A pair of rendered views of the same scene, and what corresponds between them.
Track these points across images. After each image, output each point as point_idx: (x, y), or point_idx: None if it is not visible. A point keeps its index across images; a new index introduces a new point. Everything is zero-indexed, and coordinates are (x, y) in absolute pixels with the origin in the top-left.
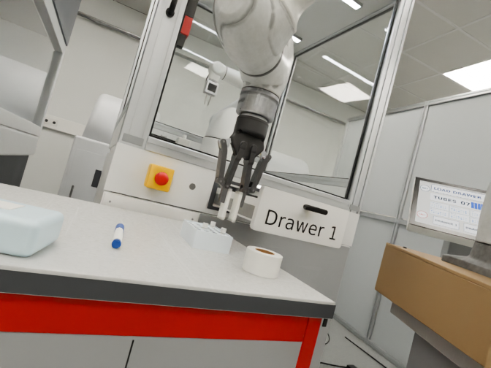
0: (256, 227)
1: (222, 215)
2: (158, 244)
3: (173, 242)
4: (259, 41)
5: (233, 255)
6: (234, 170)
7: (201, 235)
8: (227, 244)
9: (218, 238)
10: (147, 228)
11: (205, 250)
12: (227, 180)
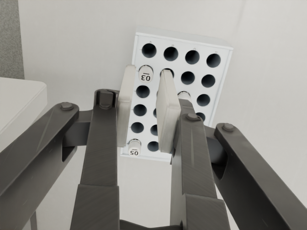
0: (34, 83)
1: (171, 75)
2: (304, 23)
3: (249, 67)
4: None
5: (124, 25)
6: (192, 158)
7: (217, 43)
8: (145, 29)
9: (173, 36)
10: (263, 146)
11: (194, 30)
12: (201, 129)
